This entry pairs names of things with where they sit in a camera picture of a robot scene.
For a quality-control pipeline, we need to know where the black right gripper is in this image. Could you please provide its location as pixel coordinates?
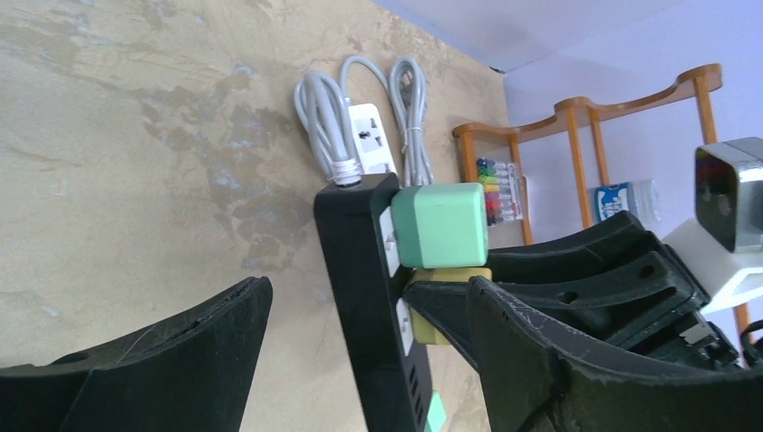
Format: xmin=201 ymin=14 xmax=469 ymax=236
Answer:
xmin=402 ymin=211 xmax=739 ymax=370

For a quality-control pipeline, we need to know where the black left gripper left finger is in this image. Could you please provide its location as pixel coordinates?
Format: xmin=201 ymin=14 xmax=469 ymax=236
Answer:
xmin=1 ymin=277 xmax=273 ymax=431

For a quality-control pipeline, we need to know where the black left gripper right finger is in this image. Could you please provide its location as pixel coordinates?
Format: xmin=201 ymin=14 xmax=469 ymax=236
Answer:
xmin=467 ymin=277 xmax=762 ymax=431

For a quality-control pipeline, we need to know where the yellow plug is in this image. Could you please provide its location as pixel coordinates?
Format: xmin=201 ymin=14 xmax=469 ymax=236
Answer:
xmin=406 ymin=267 xmax=492 ymax=351

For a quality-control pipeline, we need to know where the green plug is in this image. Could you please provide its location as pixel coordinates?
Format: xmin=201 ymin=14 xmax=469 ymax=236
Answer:
xmin=390 ymin=183 xmax=489 ymax=269

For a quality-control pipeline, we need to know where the green plug adapter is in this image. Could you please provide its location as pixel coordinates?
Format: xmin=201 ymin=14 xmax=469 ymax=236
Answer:
xmin=424 ymin=391 xmax=447 ymax=432

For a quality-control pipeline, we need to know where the black strip with green USB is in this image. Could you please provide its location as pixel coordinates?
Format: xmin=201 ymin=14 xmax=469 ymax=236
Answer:
xmin=314 ymin=174 xmax=433 ymax=431

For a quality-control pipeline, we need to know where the white power strip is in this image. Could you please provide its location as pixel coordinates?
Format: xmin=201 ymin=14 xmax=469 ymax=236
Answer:
xmin=348 ymin=103 xmax=398 ymax=175

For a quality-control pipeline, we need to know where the colourful box on rack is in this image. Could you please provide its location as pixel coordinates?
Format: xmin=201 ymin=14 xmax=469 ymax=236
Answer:
xmin=475 ymin=157 xmax=525 ymax=227

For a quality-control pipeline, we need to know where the blue white tape roll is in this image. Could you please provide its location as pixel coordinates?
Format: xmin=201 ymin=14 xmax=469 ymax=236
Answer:
xmin=588 ymin=179 xmax=661 ymax=225

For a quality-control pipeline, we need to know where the orange wooden rack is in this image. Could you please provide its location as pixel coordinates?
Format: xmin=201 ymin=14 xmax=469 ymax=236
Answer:
xmin=453 ymin=63 xmax=762 ymax=331

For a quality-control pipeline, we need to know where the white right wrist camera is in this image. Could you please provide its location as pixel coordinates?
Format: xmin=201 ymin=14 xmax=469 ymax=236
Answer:
xmin=663 ymin=137 xmax=762 ymax=313

